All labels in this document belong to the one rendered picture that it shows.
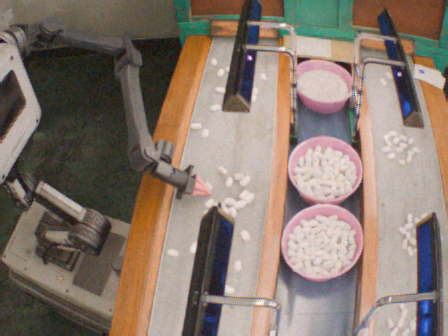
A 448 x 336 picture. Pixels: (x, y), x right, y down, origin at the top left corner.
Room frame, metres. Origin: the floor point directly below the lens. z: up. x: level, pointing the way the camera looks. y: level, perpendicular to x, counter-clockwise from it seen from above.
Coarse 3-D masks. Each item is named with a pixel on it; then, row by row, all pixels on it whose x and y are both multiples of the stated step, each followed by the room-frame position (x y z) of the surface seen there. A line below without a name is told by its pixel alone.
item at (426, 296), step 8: (384, 296) 0.30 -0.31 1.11; (392, 296) 0.29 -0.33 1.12; (400, 296) 0.28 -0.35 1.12; (408, 296) 0.28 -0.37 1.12; (416, 296) 0.27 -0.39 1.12; (424, 296) 0.26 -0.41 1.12; (432, 296) 0.26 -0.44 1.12; (440, 296) 0.25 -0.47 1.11; (376, 304) 0.29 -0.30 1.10; (384, 304) 0.28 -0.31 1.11; (368, 312) 0.29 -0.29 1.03; (376, 312) 0.28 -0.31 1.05; (368, 320) 0.28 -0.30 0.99; (360, 328) 0.29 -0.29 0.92; (368, 328) 0.27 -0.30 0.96
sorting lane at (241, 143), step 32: (224, 64) 1.55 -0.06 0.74; (256, 64) 1.52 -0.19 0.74; (256, 96) 1.33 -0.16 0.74; (224, 128) 1.18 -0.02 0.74; (256, 128) 1.16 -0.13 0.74; (192, 160) 1.06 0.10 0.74; (224, 160) 1.04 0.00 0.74; (256, 160) 1.02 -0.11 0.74; (224, 192) 0.91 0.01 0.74; (256, 192) 0.90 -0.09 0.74; (192, 224) 0.81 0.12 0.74; (256, 224) 0.78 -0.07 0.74; (192, 256) 0.69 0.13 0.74; (256, 256) 0.67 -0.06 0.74; (160, 288) 0.59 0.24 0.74; (160, 320) 0.47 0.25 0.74; (224, 320) 0.46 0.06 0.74
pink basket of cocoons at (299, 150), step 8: (320, 136) 1.07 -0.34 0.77; (304, 144) 1.05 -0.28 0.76; (312, 144) 1.05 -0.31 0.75; (320, 144) 1.05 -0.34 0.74; (328, 144) 1.05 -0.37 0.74; (344, 144) 1.02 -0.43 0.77; (296, 152) 1.02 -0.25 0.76; (304, 152) 1.04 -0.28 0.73; (344, 152) 1.01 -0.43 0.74; (352, 152) 0.99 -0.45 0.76; (296, 160) 1.01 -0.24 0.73; (352, 160) 0.97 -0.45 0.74; (288, 168) 0.95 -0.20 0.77; (360, 168) 0.91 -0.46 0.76; (360, 176) 0.87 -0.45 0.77; (304, 192) 0.85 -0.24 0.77; (352, 192) 0.82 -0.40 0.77; (304, 200) 0.88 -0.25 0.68; (312, 200) 0.84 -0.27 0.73; (320, 200) 0.81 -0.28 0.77; (328, 200) 0.80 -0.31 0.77; (336, 200) 0.80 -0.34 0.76
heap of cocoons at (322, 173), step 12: (300, 156) 1.01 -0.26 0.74; (312, 156) 1.01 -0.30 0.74; (324, 156) 1.00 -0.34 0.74; (336, 156) 1.00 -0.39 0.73; (348, 156) 0.99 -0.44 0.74; (300, 168) 0.96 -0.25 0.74; (312, 168) 0.96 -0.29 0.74; (324, 168) 0.95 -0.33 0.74; (336, 168) 0.94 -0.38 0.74; (348, 168) 0.94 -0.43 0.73; (300, 180) 0.91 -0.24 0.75; (312, 180) 0.91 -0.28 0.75; (324, 180) 0.90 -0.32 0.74; (336, 180) 0.90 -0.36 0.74; (348, 180) 0.89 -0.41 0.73; (300, 192) 0.88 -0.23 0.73; (312, 192) 0.86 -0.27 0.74; (324, 192) 0.85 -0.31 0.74; (336, 192) 0.84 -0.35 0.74; (348, 192) 0.84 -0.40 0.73
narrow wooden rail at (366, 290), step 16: (352, 64) 1.46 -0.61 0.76; (368, 112) 1.16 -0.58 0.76; (368, 128) 1.08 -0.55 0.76; (368, 144) 1.01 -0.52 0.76; (368, 160) 0.94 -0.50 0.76; (368, 176) 0.87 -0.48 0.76; (368, 192) 0.81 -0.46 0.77; (368, 208) 0.75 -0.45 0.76; (368, 224) 0.69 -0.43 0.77; (368, 240) 0.63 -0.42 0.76; (368, 256) 0.57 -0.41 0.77; (368, 272) 0.51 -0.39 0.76; (368, 288) 0.46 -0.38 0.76; (368, 304) 0.40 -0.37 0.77
